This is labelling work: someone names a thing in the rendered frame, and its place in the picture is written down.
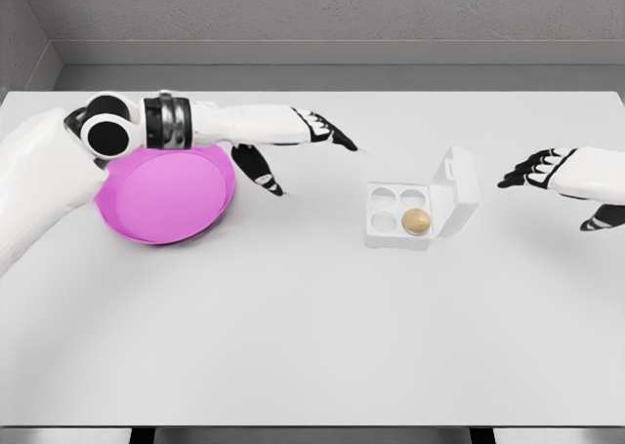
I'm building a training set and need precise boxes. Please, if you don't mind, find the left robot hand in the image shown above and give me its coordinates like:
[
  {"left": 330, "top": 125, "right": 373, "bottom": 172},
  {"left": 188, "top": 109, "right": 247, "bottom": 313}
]
[{"left": 225, "top": 102, "right": 358, "bottom": 198}]

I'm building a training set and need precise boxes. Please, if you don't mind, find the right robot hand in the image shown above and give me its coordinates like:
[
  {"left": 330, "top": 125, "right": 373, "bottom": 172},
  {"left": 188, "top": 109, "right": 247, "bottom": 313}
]
[{"left": 496, "top": 145, "right": 625, "bottom": 232}]

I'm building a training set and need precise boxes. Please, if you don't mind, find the white egg box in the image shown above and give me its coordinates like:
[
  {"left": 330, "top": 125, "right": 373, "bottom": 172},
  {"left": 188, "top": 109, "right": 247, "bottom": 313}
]
[{"left": 362, "top": 144, "right": 480, "bottom": 252}]

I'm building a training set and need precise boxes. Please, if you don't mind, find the brown egg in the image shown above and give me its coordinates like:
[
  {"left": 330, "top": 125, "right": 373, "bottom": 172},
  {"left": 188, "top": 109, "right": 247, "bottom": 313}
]
[{"left": 400, "top": 207, "right": 432, "bottom": 235}]

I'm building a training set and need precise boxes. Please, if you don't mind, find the pink round plate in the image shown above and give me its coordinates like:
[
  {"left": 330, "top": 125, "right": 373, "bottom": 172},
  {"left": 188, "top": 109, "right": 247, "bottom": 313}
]
[{"left": 93, "top": 142, "right": 238, "bottom": 247}]

